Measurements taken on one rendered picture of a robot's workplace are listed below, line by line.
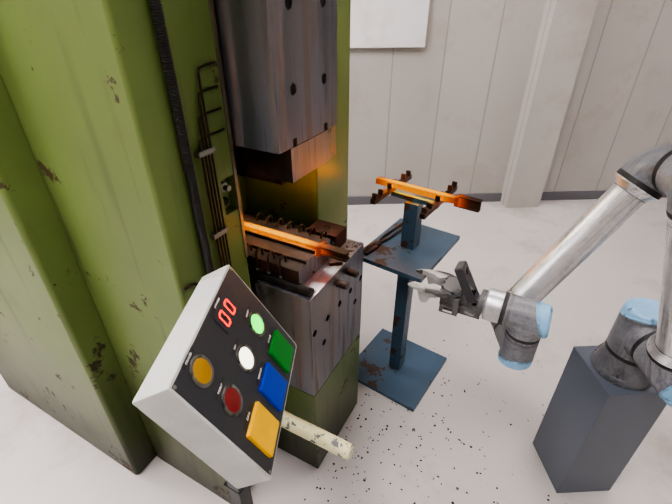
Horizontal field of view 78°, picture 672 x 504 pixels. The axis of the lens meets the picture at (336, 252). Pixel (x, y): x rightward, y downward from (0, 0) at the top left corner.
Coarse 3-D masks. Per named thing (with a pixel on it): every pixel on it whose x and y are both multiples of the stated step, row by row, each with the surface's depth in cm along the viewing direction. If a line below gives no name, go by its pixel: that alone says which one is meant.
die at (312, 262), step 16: (272, 224) 150; (256, 240) 141; (272, 240) 140; (320, 240) 140; (272, 256) 134; (288, 256) 133; (304, 256) 132; (320, 256) 138; (272, 272) 133; (288, 272) 130; (304, 272) 131
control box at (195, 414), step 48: (240, 288) 92; (192, 336) 73; (240, 336) 85; (288, 336) 102; (144, 384) 68; (192, 384) 68; (240, 384) 79; (288, 384) 93; (192, 432) 69; (240, 432) 74; (240, 480) 76
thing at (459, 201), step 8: (384, 184) 172; (400, 184) 168; (408, 184) 168; (416, 192) 165; (424, 192) 163; (432, 192) 161; (440, 192) 161; (448, 200) 159; (456, 200) 156; (464, 200) 156; (472, 200) 153; (480, 200) 153; (464, 208) 156; (472, 208) 155
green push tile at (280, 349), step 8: (272, 336) 96; (280, 336) 97; (272, 344) 93; (280, 344) 96; (288, 344) 99; (272, 352) 92; (280, 352) 94; (288, 352) 97; (280, 360) 93; (288, 360) 96; (288, 368) 95
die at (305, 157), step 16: (304, 144) 111; (320, 144) 119; (240, 160) 117; (256, 160) 114; (272, 160) 111; (288, 160) 108; (304, 160) 113; (320, 160) 121; (272, 176) 114; (288, 176) 111
